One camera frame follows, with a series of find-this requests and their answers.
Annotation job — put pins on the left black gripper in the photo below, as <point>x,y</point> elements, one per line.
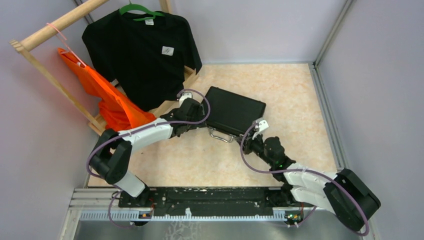
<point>199,110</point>

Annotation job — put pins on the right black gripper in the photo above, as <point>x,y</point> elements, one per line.
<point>247,141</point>

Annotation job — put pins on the black aluminium poker case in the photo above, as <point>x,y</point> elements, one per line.
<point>231,114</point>

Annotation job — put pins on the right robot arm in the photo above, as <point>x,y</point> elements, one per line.
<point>341,193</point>

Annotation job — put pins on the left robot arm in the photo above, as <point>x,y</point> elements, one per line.
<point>109,160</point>

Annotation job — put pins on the wooden clothes rack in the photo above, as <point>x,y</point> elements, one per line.
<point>52,97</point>

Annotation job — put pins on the black t-shirt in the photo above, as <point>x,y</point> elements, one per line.
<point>147,55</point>

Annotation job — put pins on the green clothes hanger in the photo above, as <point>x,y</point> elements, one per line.
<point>137,7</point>

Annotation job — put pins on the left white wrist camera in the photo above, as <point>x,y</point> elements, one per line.
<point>184,96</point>

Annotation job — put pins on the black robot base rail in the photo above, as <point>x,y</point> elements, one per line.
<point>210,201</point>

